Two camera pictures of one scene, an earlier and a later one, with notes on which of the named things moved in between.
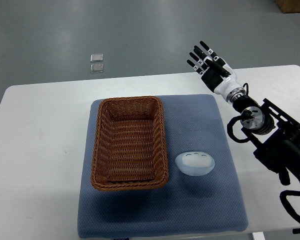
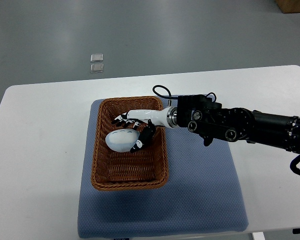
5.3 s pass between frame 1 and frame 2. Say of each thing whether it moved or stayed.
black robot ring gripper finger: moved
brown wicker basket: stayed
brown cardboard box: stayed
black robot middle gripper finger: moved
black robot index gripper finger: moved
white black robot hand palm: moved
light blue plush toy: moved
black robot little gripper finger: moved
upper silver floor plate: stayed
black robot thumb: moved
